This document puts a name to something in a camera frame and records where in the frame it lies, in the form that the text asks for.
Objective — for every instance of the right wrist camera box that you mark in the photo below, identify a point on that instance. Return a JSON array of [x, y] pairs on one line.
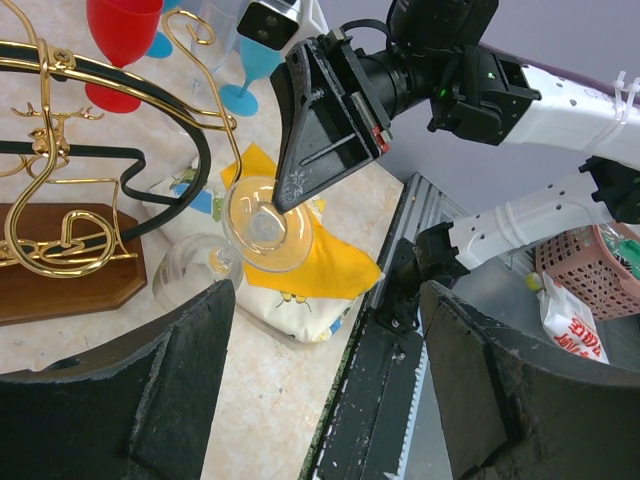
[[271, 23]]

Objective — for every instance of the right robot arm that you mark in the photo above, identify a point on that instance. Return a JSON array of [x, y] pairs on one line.
[[488, 97]]

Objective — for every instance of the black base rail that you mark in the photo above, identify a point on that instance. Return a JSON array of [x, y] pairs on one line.
[[367, 424]]

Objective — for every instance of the red wine glass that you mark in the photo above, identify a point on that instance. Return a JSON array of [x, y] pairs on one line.
[[123, 30]]

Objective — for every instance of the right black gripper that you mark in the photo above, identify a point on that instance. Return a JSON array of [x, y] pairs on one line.
[[325, 139]]

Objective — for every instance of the blue wine glass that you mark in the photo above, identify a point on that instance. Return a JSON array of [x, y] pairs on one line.
[[161, 46], [258, 62]]

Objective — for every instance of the aluminium frame rail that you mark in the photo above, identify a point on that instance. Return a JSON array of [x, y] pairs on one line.
[[421, 205]]

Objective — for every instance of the yellow floral cloth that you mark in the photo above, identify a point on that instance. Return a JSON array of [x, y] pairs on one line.
[[308, 303]]

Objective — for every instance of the white red printed bag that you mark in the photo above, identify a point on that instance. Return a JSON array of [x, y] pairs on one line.
[[569, 322]]

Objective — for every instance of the clear wine glass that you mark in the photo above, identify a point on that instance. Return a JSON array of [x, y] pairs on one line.
[[255, 233], [223, 17]]

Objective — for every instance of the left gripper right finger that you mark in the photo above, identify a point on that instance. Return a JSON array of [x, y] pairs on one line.
[[515, 407]]

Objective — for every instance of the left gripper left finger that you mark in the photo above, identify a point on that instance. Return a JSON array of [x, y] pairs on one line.
[[140, 406]]

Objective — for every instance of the pink plastic basket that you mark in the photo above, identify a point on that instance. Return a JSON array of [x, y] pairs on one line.
[[581, 260]]

